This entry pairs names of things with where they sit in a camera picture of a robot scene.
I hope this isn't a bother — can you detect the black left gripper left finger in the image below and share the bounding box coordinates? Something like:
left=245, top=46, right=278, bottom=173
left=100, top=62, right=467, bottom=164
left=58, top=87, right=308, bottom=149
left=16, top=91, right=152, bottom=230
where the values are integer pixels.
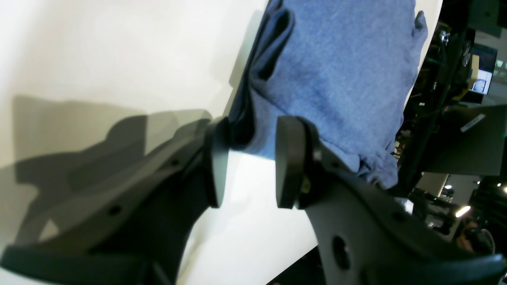
left=1, top=117, right=230, bottom=285

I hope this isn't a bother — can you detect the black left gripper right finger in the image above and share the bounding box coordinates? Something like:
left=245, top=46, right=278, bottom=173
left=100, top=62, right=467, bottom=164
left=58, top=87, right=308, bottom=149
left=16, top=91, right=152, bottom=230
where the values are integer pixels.
left=275, top=116, right=506, bottom=285

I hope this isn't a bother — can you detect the dark blue t-shirt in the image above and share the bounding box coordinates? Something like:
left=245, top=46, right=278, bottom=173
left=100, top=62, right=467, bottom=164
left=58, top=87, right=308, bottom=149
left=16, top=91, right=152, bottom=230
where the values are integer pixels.
left=229, top=0, right=428, bottom=189

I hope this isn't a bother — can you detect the monitor screen in background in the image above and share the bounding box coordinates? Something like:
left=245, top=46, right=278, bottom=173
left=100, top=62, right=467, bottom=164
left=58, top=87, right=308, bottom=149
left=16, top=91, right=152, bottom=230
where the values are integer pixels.
left=469, top=68, right=493, bottom=95

